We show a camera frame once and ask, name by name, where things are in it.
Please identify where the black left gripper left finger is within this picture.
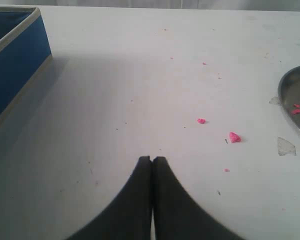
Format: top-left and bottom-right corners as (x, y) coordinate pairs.
(68, 156), (152, 240)

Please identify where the round steel plate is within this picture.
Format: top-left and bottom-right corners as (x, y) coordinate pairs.
(277, 66), (300, 133)

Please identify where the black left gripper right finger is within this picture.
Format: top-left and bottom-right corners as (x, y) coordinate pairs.
(152, 156), (238, 240)

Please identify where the blue fabric storage box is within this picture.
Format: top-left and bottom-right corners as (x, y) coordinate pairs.
(0, 6), (52, 125)

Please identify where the large pink dough crumb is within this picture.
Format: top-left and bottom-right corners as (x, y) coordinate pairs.
(229, 131), (242, 144)

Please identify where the clear tape scrap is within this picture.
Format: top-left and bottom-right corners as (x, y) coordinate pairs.
(277, 137), (297, 156)

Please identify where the small pink dough crumb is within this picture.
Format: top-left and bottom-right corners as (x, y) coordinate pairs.
(197, 118), (206, 124)

